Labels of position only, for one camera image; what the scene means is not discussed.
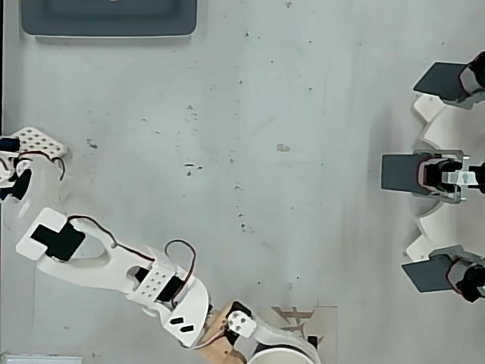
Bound grey plastic tray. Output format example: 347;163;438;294
18;0;199;45

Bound white gear-shaped wheel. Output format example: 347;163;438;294
402;93;485;268

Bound tan gripper body black servo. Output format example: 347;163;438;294
196;299;254;364

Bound black red looped servo cable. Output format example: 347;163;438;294
164;238;198;309

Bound grey servo mount clear bracket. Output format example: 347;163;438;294
411;149;485;204

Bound black red long servo cable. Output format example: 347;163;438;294
56;215;156;263

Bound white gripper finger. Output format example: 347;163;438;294
226;310;322;364

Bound printed paper mat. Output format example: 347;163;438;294
261;305;339;364

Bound dark grey flat paddle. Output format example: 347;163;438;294
380;153;422;193
412;62;468;103
401;256;454;293

